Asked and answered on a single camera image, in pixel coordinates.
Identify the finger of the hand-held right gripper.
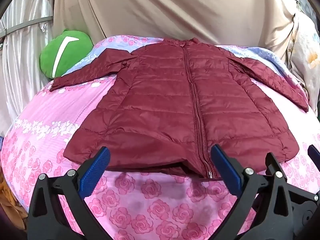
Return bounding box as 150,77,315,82
264,152,320,202
307,144,320,164

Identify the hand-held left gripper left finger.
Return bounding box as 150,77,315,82
27,146,111,240

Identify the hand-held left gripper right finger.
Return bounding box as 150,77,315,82
211,144,295,240

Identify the maroon puffer jacket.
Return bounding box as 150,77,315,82
49,37,309,179

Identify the pink floral bedsheet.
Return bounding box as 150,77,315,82
0,35,320,240

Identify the orange cloth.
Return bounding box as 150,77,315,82
0,172,27,230

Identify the white floral pillow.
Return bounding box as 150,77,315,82
285,10,320,110

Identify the silver satin curtain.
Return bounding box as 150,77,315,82
0,0,57,140

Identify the green plush pillow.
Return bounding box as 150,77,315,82
40,28,94,80

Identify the metal curtain rod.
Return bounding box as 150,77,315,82
4,16,54,39

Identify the beige curtain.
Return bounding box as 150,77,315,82
46,0,300,53

